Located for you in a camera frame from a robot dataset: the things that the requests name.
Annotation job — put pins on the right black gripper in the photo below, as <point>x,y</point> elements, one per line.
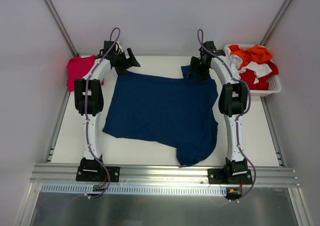
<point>195,68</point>

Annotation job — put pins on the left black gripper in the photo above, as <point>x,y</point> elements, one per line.
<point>125,60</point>

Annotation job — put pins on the navy blue t-shirt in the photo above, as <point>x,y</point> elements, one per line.
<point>174,112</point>

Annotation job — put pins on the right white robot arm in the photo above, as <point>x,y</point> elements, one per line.
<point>233,104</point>

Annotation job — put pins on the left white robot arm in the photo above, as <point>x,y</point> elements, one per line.
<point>89,100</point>

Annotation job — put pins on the folded pink t-shirt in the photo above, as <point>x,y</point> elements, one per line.
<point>77,68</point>

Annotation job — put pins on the red t-shirt in basket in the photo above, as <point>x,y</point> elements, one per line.
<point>263,83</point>

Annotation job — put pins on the white t-shirt in basket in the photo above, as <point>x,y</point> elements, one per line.
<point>258,70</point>

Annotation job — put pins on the orange t-shirt in basket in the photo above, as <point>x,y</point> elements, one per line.
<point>257,54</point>

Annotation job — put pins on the white plastic basket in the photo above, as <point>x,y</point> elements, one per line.
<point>274,82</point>

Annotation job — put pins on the left aluminium corner post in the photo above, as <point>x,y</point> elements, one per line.
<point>61,27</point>

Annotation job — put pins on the aluminium corner post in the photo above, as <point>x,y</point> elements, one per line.
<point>61,27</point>
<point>275,22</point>

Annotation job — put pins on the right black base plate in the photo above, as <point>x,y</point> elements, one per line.
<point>219,176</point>

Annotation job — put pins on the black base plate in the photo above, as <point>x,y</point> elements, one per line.
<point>98,174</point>
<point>219,176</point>

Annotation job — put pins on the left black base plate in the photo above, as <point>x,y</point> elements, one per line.
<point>98,174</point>

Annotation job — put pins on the right aluminium corner post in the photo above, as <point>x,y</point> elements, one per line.
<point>275,22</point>

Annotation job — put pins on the aluminium mounting rail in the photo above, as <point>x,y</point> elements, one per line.
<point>274,177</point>

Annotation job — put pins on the white slotted cable duct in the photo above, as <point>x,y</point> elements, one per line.
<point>135,190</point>

